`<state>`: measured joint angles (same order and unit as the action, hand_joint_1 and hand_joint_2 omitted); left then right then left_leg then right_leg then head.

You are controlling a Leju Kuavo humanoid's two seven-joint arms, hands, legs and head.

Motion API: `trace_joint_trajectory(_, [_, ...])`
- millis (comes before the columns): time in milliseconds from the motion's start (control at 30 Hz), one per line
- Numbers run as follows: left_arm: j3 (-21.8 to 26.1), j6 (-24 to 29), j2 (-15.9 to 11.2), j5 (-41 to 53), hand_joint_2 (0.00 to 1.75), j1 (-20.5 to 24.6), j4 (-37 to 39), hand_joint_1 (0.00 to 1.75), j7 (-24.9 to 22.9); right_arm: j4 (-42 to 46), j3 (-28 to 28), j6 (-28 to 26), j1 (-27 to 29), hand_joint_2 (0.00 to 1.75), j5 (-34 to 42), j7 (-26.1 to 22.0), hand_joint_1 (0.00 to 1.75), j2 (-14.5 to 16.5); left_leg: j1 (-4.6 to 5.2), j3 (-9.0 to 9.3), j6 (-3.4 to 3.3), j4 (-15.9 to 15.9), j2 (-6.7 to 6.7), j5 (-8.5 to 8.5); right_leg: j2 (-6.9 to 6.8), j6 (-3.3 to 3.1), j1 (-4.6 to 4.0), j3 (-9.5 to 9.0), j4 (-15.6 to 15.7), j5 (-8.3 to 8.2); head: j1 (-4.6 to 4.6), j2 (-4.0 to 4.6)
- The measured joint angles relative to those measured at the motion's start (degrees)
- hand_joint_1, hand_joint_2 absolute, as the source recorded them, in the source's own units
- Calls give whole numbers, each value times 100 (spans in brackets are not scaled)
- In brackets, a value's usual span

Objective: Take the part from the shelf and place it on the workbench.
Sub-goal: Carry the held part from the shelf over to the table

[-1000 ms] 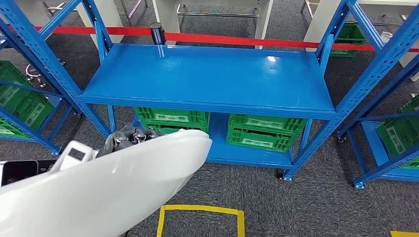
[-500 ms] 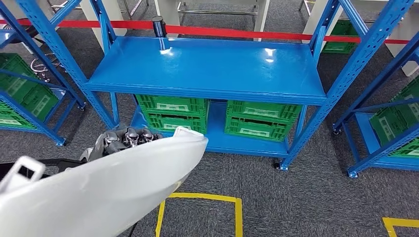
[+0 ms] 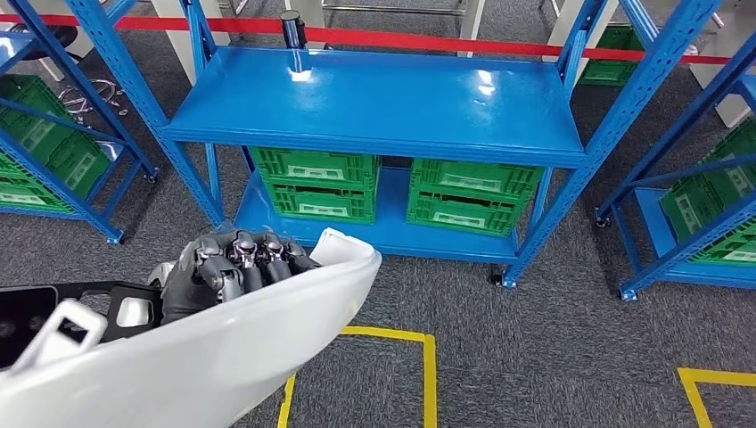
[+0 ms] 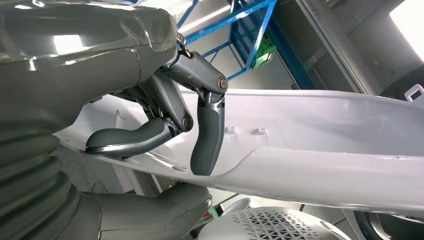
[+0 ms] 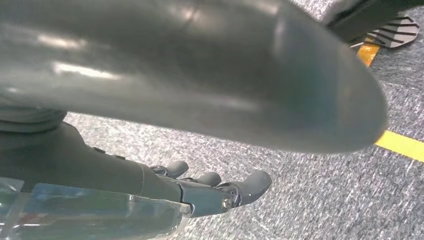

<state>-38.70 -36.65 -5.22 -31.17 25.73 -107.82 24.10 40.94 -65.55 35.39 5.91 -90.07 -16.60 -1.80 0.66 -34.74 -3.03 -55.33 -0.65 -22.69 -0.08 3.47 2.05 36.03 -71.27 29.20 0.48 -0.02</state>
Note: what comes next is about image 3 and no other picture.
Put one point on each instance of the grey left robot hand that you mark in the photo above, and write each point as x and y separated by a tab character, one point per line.
201	277

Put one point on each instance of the white plastic car part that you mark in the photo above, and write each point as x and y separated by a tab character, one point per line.
177	372

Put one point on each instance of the blue metal shelf rack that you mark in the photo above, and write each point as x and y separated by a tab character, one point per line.
378	100
649	224
95	100

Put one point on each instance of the chrome chair base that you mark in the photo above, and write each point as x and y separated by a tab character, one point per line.
88	94

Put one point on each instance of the white table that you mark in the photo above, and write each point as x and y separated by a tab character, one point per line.
470	18
723	106
558	20
168	53

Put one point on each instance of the yellow floor tape square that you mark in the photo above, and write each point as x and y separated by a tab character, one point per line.
694	396
429	378

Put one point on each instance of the black round stool seat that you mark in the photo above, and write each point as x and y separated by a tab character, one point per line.
72	46

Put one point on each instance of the red barrier belt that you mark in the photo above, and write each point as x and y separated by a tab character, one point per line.
413	41

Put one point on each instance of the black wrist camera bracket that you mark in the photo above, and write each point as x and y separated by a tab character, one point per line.
139	292

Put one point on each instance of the black barrier belt post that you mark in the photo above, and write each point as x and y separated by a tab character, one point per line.
292	29

